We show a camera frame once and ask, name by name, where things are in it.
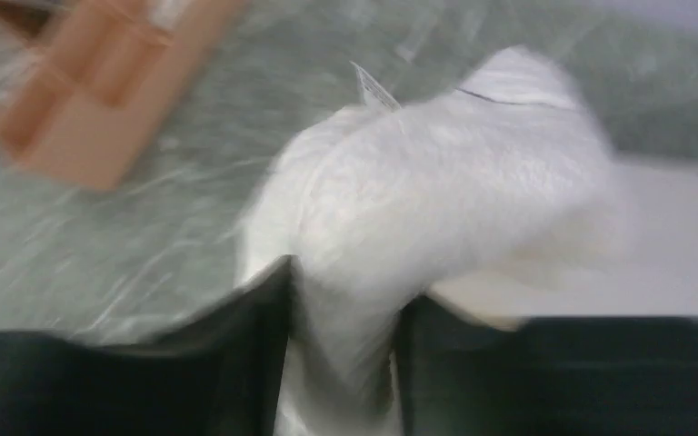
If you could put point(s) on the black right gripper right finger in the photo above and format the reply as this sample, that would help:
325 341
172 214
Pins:
554 376

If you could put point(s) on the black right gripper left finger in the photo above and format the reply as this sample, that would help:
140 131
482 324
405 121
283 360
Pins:
217 374

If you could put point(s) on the white terry towel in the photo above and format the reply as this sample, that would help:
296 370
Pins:
507 178

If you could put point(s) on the white perforated plastic basket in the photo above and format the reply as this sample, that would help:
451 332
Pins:
659 277

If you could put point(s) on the orange plastic file organizer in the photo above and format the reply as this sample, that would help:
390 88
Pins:
86 85

